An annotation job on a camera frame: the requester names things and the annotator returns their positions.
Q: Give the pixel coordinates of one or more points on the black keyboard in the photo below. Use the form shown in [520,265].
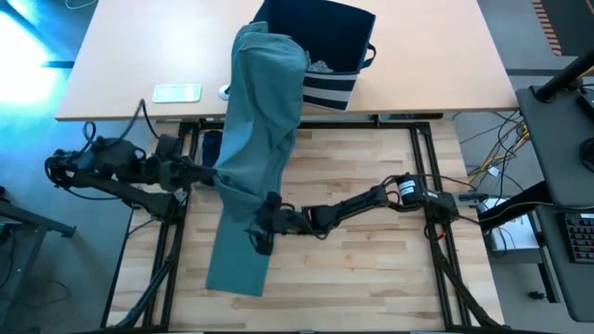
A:
[582,236]

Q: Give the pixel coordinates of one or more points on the teal shirt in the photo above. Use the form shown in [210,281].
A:
[260,116]

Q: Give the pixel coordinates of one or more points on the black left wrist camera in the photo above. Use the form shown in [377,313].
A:
[167,145]

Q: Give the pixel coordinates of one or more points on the black pole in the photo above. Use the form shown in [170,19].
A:
[561,76]

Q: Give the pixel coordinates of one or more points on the white patterned crumpled cloth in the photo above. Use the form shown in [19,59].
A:
[320,67]

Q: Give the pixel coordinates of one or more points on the small black object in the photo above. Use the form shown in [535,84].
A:
[537,295]

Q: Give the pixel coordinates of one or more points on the white box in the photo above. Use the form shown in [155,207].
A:
[515,241]

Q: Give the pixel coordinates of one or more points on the navy boxer briefs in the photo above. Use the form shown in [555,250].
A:
[212,148]

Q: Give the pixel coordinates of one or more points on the beige wooden desk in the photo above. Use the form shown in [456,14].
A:
[417,55]

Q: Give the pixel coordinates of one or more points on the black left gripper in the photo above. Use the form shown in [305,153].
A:
[178,174]

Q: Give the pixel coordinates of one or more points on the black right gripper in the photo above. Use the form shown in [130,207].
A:
[297,220]

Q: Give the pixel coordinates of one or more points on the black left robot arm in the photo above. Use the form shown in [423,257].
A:
[139,197]

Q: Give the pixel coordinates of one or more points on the grey desk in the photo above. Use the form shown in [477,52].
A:
[552,153]

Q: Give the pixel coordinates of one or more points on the navy white striped fabric bin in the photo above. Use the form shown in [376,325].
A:
[334,28]

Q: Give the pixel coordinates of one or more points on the black aluminium table frame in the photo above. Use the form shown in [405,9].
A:
[371,125]

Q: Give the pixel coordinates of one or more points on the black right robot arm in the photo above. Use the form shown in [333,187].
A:
[371,199]

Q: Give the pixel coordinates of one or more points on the small red clip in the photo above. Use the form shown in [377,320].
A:
[439,235]

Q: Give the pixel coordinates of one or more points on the round silver desk grommet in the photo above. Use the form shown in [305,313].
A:
[223,93]

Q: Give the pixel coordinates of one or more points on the black support bar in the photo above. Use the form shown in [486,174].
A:
[524,204]

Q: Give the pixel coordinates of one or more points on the black metal stand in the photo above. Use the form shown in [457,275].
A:
[37,222]

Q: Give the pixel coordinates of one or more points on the black flat device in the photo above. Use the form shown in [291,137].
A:
[587,104]

